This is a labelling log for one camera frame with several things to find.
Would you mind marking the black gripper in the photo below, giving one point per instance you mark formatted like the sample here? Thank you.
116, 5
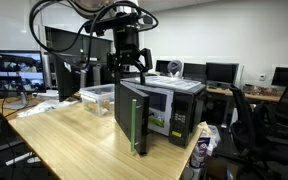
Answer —
128, 53

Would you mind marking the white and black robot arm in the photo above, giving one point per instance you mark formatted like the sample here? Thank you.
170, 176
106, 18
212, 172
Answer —
125, 33

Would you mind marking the black microwave oven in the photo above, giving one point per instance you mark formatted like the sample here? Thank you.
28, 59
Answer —
180, 116

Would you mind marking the black desk monitor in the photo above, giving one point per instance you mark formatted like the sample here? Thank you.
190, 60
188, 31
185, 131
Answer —
222, 74
194, 71
163, 66

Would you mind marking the large black panel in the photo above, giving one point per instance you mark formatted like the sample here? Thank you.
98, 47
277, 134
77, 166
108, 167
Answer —
94, 46

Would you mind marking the grey round headphones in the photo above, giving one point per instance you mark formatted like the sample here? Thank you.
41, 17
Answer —
174, 67

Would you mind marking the clear plastic lid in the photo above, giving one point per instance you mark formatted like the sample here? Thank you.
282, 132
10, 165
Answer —
170, 82

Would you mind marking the clear plastic storage bin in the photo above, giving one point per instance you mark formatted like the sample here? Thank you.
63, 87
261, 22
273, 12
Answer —
97, 98

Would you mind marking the black monitor on stand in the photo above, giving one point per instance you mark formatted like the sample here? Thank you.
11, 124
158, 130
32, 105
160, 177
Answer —
67, 78

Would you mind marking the green food package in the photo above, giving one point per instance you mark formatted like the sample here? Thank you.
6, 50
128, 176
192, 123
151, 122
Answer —
156, 121

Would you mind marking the white plastic bag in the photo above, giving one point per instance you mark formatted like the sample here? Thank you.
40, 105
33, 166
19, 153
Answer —
45, 107

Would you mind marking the white crumpled bag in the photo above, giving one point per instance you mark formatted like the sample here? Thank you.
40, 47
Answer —
212, 133

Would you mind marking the wooden office desk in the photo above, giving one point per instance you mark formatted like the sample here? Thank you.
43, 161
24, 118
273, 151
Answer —
260, 97

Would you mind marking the brown patterned snack pile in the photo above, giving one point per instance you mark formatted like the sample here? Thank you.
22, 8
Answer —
264, 90

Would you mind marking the brown cardboard box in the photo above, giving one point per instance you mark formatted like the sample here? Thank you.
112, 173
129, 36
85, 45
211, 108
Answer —
219, 168

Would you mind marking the white power strip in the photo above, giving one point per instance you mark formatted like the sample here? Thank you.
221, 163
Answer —
19, 159

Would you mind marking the monitor showing camera feeds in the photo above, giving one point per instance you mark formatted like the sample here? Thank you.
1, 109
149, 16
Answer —
14, 71

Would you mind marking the white wall thermostat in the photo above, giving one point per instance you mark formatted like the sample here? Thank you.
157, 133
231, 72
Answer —
262, 77

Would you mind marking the black wall side monitor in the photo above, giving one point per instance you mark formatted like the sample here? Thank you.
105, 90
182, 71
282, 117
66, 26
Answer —
287, 76

